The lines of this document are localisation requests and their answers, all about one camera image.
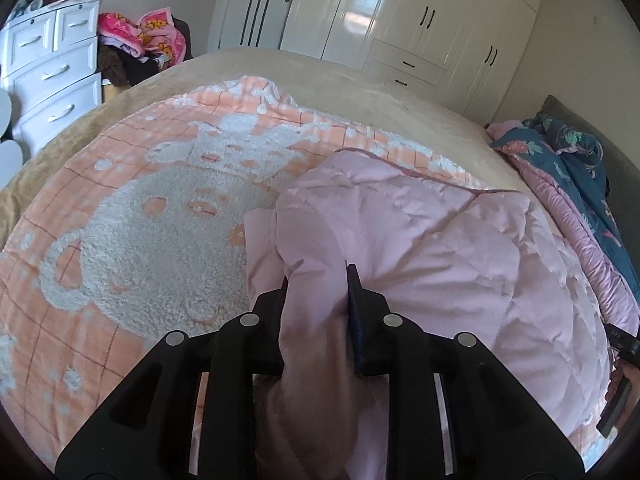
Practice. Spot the white door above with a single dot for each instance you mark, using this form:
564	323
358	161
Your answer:
235	10

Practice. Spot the orange white bear blanket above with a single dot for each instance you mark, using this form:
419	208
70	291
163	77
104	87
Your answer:
150	240

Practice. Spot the grey headboard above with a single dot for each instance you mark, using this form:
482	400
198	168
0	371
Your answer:
620	135

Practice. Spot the pink yellow printed blanket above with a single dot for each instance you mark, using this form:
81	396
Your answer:
145	32

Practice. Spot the pink quilted jacket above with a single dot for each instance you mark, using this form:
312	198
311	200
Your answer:
440	260

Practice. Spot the white round stool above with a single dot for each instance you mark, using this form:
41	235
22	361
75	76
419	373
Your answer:
9	162

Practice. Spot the white drawer chest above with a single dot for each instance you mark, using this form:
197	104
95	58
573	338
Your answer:
50	70

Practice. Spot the beige bed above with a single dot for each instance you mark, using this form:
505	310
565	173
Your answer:
360	90

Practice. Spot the white glossy wardrobe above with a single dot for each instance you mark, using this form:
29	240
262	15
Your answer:
425	15

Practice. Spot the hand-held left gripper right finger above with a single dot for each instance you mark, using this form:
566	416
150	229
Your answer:
358	320

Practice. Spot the cardboard box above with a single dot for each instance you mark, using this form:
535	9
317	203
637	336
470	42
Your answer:
114	91

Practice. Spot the person's right hand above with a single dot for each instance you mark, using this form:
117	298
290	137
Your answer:
625	371

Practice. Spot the blue floral pink duvet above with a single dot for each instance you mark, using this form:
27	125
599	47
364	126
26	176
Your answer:
565	170

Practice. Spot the dark clothes pile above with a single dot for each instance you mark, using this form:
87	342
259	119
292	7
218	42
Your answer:
125	67

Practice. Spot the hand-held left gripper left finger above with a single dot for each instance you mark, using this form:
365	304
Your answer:
267	315

